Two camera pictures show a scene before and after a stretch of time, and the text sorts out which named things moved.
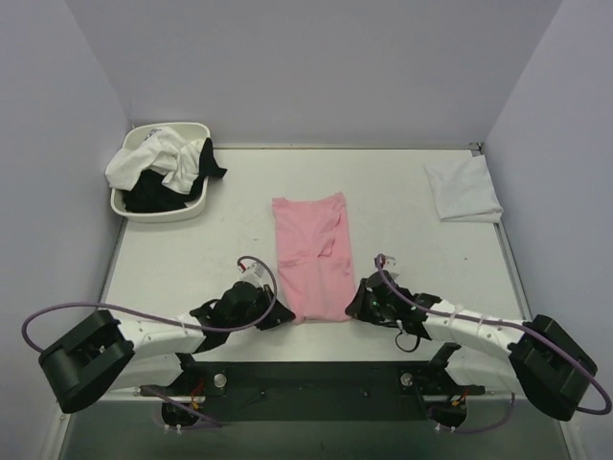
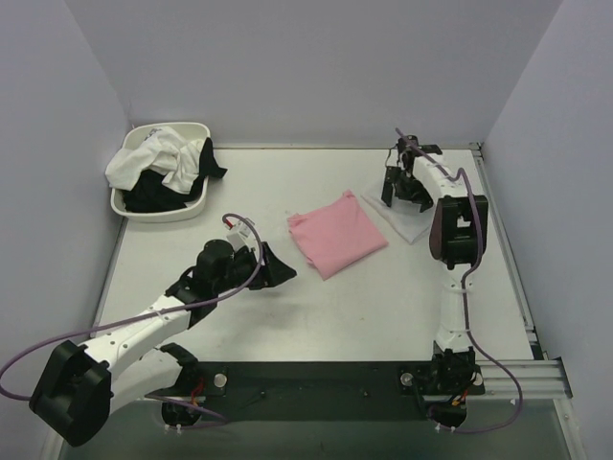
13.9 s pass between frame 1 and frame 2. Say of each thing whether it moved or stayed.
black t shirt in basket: stayed
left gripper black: moved
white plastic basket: stayed
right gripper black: moved
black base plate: stayed
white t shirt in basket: stayed
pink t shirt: moved
